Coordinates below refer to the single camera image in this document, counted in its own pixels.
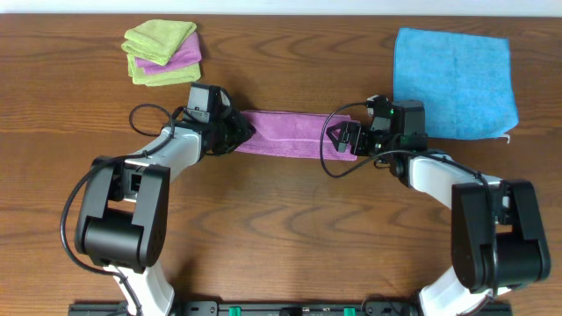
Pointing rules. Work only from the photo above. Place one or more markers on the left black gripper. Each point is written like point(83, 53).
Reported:
point(234, 129)

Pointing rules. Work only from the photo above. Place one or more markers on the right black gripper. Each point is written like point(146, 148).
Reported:
point(355, 139)

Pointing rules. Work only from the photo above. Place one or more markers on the purple microfiber cloth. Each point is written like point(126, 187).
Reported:
point(284, 134)

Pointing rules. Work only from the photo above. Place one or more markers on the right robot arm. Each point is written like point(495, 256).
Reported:
point(498, 242)

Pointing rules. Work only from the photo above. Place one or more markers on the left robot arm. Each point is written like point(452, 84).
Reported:
point(124, 213)

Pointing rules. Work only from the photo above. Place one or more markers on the bottom folded green cloth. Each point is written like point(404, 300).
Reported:
point(183, 75)

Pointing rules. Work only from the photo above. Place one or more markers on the folded green cloth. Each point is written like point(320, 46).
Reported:
point(183, 75)
point(157, 40)

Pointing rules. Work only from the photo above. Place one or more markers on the blue microfiber cloth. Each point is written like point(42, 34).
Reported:
point(463, 80)

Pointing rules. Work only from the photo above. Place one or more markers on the top folded green cloth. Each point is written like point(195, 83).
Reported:
point(157, 40)

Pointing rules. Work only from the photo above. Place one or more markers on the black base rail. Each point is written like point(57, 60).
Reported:
point(211, 308)

